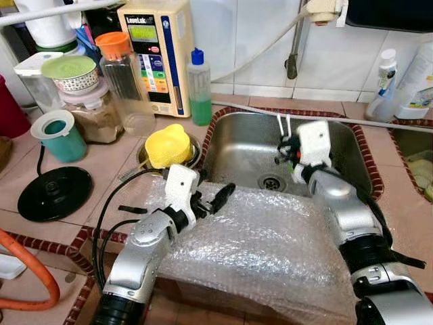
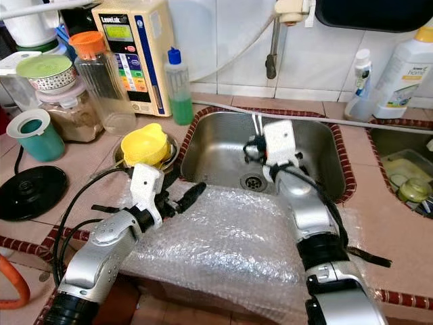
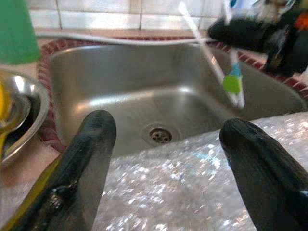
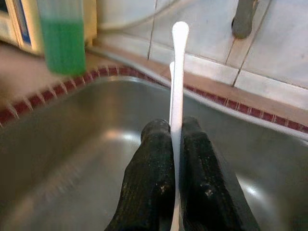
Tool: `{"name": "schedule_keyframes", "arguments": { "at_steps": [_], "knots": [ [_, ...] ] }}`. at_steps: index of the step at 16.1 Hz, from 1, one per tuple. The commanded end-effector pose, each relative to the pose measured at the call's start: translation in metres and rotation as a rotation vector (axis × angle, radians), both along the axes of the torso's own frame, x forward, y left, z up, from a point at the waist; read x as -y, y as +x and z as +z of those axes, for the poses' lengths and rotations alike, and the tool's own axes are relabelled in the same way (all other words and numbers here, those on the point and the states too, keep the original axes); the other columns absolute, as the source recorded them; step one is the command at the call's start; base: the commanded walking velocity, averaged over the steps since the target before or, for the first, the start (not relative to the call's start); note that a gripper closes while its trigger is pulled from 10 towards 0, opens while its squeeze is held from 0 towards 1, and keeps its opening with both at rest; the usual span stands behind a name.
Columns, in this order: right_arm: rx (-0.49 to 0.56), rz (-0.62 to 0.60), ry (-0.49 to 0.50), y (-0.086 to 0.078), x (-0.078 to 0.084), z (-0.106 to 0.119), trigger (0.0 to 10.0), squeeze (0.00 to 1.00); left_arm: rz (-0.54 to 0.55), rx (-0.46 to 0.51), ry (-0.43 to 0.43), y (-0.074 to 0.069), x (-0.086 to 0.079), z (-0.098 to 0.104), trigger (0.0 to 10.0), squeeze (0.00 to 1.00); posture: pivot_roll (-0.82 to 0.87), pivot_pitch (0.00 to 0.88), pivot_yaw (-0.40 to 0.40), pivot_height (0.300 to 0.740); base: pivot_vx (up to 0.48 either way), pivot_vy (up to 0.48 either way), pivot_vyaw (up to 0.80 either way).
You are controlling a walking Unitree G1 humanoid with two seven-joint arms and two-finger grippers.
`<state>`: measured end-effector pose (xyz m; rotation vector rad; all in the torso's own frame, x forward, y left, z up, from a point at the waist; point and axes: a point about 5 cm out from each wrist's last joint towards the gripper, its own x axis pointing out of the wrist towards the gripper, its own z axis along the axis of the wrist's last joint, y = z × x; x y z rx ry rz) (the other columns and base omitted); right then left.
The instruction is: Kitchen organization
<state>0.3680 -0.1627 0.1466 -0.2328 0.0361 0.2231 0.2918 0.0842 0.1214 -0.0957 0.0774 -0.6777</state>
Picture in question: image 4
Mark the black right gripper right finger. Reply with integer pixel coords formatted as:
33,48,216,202
179,116,260,231

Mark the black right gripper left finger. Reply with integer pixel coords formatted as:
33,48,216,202
104,118,176,231

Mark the white plastic utensil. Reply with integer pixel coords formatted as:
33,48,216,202
168,61,176,128
169,21,190,231

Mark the red mosaic sink border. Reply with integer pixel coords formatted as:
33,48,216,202
0,64,308,135

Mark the stainless steel sink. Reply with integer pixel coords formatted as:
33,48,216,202
0,76,308,231

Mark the green dish soap bottle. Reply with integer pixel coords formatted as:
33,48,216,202
38,0,87,77

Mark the grey faucet pipe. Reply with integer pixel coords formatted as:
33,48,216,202
231,0,260,39

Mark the beige water ionizer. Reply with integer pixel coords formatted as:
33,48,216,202
0,0,98,57

